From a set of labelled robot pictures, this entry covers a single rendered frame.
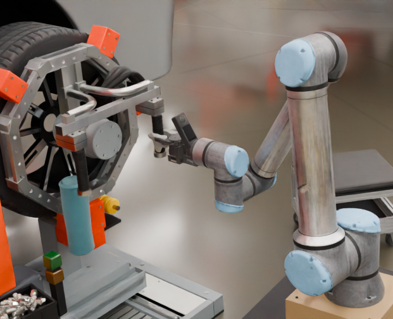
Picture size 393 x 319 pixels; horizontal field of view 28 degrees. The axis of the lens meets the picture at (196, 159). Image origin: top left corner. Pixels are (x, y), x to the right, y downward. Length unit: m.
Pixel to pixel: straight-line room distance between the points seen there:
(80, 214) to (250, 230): 1.29
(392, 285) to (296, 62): 0.88
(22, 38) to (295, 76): 0.96
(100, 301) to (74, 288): 0.11
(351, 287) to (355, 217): 0.22
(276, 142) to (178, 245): 1.29
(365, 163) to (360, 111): 1.55
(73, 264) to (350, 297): 1.09
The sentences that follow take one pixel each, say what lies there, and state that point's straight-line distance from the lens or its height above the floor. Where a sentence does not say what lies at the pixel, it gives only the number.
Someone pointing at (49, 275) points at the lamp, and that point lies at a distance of 2.38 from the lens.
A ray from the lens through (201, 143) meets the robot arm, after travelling 2.50.
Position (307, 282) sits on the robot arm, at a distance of 2.33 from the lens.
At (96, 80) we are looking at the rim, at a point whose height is 0.96.
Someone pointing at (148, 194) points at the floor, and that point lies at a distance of 4.11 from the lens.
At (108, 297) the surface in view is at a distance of 3.05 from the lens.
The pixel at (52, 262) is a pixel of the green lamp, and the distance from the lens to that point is 2.34.
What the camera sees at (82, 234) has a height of 0.56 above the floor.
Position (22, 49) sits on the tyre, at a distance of 2.60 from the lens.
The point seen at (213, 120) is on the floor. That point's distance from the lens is 4.99.
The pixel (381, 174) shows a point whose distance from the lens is 3.46.
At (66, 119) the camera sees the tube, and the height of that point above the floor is 1.00.
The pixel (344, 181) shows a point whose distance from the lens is 3.39.
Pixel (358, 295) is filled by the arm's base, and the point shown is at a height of 0.43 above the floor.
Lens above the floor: 1.83
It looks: 24 degrees down
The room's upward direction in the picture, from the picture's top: 4 degrees counter-clockwise
